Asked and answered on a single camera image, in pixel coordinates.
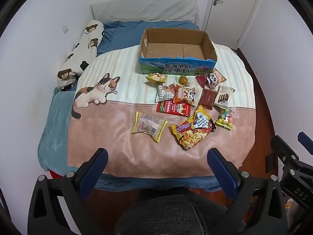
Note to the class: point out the clear braised egg packet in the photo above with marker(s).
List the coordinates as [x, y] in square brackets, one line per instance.
[183, 80]

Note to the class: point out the bear print long pillow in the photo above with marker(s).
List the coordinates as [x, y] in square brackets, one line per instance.
[83, 51]

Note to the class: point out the white wall socket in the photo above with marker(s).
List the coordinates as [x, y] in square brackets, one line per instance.
[65, 29]

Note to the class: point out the yellow clear bread packet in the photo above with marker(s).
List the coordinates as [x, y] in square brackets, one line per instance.
[149, 126]

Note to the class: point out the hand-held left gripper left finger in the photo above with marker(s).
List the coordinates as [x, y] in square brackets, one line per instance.
[96, 166]

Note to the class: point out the cardboard box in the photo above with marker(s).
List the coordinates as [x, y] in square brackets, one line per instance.
[171, 68]

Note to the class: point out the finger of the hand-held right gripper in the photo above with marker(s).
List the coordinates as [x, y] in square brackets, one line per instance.
[304, 138]
[281, 146]

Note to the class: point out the teal fleece blanket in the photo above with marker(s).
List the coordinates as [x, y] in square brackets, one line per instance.
[56, 127]

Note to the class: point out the flat red snack packet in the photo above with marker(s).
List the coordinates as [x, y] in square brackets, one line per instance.
[173, 108]

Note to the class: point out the white door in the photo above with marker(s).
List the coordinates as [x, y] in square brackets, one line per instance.
[227, 12]

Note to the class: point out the dark red-brown snack packet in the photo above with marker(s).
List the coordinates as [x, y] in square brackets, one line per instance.
[207, 98]

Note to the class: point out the orange panda snack packet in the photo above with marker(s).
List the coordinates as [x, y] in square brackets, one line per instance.
[185, 95]

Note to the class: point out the white textured pillow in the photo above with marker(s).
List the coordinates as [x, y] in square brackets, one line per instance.
[146, 7]

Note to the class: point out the brown panda snack packet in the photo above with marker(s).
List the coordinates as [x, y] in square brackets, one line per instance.
[215, 78]

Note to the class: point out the yellow cartoon snack packet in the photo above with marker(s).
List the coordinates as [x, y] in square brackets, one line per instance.
[156, 77]

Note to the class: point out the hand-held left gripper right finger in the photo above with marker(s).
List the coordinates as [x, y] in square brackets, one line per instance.
[221, 169]

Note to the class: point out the small red snack packet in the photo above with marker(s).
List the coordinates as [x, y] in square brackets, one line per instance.
[201, 81]

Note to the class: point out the red cloth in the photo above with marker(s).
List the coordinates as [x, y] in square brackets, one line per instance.
[55, 175]

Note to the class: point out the white wafer packet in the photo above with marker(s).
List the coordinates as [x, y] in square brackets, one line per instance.
[223, 95]

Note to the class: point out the colourful candy packet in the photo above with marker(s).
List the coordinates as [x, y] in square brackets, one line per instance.
[226, 120]

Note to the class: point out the white nut snack packet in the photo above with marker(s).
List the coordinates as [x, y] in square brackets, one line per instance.
[164, 93]

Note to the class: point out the yellow instant noodle packet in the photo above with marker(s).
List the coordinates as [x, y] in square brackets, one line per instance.
[193, 127]

